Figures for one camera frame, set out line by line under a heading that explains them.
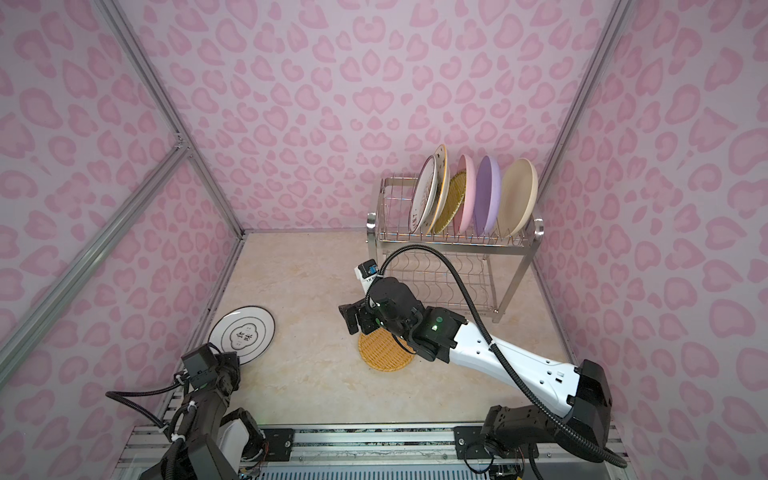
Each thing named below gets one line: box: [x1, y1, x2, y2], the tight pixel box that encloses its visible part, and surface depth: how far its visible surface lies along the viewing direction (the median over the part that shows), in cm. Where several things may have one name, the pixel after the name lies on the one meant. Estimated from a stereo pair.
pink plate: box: [453, 154, 477, 235], surface depth 67 cm
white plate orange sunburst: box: [408, 155, 438, 235], surface depth 83 cm
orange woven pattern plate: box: [358, 328, 417, 372], surface depth 88 cm
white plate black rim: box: [208, 306, 276, 365], surface depth 95 cm
